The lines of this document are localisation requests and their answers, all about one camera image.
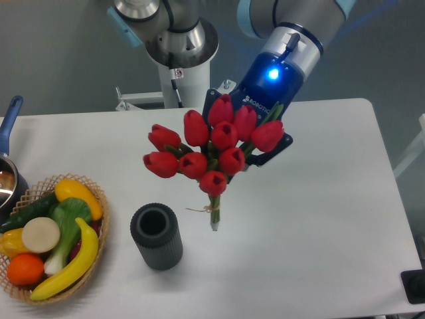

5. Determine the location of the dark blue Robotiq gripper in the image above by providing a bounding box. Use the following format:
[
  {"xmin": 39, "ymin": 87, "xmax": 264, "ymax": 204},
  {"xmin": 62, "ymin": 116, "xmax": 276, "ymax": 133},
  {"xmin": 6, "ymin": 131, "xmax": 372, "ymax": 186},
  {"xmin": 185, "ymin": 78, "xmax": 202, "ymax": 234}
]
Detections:
[{"xmin": 202, "ymin": 53, "xmax": 303, "ymax": 167}]

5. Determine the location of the yellow squash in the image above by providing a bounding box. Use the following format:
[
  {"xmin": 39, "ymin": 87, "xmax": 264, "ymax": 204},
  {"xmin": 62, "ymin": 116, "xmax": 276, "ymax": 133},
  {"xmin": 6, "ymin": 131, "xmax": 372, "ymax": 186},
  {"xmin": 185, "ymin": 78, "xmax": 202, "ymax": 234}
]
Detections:
[{"xmin": 54, "ymin": 179, "xmax": 103, "ymax": 221}]

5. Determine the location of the black device at table edge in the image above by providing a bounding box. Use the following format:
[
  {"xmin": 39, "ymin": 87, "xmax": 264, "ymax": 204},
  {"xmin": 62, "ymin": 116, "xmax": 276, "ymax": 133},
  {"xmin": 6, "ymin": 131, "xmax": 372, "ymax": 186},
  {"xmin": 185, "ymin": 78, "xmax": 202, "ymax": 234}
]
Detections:
[{"xmin": 400, "ymin": 269, "xmax": 425, "ymax": 304}]

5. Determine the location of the white metal frame right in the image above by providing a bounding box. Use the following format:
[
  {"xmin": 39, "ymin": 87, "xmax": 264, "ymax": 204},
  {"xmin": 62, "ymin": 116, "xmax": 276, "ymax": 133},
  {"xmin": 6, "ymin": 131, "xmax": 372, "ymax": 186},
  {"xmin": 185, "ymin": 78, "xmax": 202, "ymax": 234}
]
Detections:
[{"xmin": 393, "ymin": 114, "xmax": 424, "ymax": 179}]

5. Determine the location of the black cable on pedestal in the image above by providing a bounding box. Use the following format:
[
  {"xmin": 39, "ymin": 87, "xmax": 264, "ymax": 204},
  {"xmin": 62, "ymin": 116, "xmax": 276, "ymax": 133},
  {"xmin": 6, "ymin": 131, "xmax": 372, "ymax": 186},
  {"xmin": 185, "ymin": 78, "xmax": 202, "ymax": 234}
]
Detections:
[{"xmin": 167, "ymin": 51, "xmax": 185, "ymax": 109}]

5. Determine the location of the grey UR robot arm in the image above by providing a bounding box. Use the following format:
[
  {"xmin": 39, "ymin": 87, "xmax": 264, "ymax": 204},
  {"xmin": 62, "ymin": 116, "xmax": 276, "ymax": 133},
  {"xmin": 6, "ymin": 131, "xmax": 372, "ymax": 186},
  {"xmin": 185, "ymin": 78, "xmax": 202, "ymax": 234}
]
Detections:
[{"xmin": 108, "ymin": 1, "xmax": 355, "ymax": 120}]

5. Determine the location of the dark grey ribbed vase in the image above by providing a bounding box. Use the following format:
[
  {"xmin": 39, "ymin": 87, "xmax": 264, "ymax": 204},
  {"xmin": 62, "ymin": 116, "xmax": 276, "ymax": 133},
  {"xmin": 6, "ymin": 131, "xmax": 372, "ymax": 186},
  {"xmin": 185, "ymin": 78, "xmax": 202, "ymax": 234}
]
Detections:
[{"xmin": 130, "ymin": 203, "xmax": 183, "ymax": 271}]

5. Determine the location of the green bok choy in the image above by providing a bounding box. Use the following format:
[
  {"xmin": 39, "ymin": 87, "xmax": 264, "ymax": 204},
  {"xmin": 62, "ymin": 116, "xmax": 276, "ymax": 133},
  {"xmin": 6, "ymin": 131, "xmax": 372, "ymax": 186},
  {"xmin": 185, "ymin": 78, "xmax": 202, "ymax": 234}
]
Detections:
[{"xmin": 44, "ymin": 197, "xmax": 92, "ymax": 276}]

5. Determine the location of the yellow banana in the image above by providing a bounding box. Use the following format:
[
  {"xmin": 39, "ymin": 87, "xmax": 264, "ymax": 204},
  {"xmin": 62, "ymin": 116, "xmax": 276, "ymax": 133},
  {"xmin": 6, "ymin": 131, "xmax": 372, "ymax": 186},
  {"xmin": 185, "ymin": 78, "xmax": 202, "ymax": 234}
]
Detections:
[{"xmin": 30, "ymin": 217, "xmax": 99, "ymax": 301}]

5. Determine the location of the blue handled saucepan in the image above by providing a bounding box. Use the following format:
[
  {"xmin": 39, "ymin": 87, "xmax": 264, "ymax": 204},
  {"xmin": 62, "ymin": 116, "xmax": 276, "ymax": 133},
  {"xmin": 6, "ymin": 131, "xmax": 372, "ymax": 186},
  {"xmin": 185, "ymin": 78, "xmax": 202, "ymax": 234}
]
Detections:
[{"xmin": 1, "ymin": 96, "xmax": 29, "ymax": 223}]

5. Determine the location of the red tulip bouquet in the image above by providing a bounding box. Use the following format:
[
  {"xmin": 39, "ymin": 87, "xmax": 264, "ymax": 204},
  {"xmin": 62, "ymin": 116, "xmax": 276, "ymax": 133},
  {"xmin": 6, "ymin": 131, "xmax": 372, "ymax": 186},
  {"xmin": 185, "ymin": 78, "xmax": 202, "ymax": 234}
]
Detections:
[{"xmin": 143, "ymin": 94, "xmax": 285, "ymax": 231}]

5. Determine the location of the yellow bell pepper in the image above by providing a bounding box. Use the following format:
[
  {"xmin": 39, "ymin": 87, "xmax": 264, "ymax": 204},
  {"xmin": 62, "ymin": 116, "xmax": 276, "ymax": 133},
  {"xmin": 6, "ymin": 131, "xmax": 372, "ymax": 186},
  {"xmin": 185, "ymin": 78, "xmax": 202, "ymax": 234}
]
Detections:
[{"xmin": 1, "ymin": 228, "xmax": 30, "ymax": 258}]

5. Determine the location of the red fruit in basket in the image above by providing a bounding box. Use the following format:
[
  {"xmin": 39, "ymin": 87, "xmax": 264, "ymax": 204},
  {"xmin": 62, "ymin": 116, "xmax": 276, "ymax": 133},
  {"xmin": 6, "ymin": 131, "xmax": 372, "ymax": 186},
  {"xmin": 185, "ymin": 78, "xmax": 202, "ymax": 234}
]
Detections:
[{"xmin": 68, "ymin": 221, "xmax": 100, "ymax": 262}]

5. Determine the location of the woven wicker basket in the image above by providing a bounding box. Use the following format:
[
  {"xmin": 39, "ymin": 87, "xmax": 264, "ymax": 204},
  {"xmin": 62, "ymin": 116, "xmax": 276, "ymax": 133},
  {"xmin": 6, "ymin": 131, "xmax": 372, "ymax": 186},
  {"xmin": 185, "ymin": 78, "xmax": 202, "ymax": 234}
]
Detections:
[{"xmin": 1, "ymin": 173, "xmax": 110, "ymax": 305}]

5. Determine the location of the beige round slice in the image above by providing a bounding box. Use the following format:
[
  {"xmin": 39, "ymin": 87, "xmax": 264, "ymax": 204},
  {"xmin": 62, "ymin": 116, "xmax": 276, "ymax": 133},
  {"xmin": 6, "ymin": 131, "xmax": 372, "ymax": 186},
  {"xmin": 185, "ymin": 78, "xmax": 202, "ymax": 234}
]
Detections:
[{"xmin": 21, "ymin": 217, "xmax": 60, "ymax": 253}]

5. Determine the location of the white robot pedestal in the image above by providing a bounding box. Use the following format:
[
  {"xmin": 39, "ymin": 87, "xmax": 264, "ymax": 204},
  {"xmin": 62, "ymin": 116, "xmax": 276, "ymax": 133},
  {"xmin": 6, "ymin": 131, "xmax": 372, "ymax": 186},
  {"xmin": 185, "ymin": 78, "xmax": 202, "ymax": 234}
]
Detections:
[{"xmin": 115, "ymin": 59, "xmax": 237, "ymax": 112}]

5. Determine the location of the orange fruit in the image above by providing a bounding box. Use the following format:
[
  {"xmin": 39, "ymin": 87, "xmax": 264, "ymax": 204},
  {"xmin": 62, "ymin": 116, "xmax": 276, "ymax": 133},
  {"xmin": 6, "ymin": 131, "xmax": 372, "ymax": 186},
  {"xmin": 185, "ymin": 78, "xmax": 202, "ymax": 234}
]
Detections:
[{"xmin": 7, "ymin": 253, "xmax": 44, "ymax": 286}]

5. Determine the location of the green cucumber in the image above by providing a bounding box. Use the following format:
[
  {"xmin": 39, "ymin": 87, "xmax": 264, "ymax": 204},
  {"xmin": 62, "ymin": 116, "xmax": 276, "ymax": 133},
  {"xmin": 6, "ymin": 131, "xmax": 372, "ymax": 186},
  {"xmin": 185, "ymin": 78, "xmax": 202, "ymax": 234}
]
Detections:
[{"xmin": 1, "ymin": 193, "xmax": 58, "ymax": 234}]

